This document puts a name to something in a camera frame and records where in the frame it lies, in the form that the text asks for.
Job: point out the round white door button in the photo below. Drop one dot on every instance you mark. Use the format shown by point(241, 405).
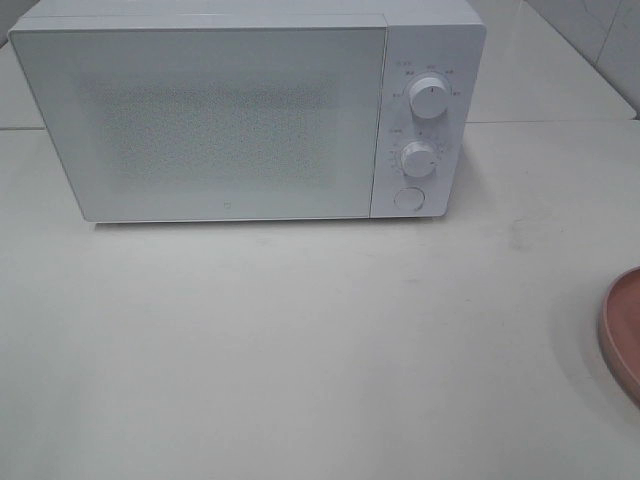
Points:
point(409, 199)

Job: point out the pink round plate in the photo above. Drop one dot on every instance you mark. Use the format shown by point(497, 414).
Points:
point(618, 332)

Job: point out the white microwave door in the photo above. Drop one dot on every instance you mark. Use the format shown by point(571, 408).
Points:
point(210, 125)

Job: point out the lower white timer knob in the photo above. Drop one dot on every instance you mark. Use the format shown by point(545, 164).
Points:
point(418, 159)

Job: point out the upper white power knob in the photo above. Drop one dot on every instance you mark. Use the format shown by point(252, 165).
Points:
point(429, 96)

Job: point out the white microwave oven body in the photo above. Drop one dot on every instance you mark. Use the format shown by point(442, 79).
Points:
point(446, 37)

